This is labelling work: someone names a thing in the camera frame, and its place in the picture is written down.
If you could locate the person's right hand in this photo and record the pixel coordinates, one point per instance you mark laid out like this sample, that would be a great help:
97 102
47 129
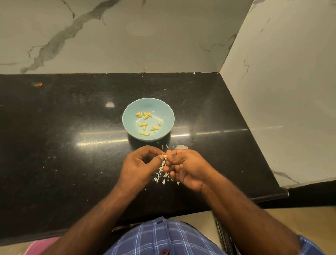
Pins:
195 168

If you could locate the small orange scrap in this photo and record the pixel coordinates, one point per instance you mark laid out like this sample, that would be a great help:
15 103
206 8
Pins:
37 84

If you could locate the person's left hand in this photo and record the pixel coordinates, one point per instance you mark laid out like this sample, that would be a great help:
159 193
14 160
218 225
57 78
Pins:
135 169

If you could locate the pile of garlic skins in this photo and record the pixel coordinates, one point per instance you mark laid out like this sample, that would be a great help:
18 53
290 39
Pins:
161 177

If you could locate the cluster of peeled garlic cloves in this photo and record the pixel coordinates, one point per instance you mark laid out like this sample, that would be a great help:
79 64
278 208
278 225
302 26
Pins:
146 114

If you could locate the person's left forearm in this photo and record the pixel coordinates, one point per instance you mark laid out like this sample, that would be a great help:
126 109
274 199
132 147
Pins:
86 228

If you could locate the light blue bowl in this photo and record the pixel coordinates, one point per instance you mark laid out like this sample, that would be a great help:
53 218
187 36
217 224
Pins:
167 131

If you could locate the blue plaid shirt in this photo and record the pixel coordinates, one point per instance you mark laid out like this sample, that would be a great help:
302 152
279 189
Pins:
167 241

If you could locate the black cabinet trim strip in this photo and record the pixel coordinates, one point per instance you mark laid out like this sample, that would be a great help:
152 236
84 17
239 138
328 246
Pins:
225 237

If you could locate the pink plastic bucket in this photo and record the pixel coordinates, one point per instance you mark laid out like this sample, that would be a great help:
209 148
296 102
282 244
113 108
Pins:
41 247

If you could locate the small garlic clove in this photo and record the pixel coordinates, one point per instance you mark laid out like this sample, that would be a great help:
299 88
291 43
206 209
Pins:
165 157

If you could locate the garlic peel scrap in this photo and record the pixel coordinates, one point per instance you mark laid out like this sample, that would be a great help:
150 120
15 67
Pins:
181 146

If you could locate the person's right forearm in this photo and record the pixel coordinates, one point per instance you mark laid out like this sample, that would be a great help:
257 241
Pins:
256 223

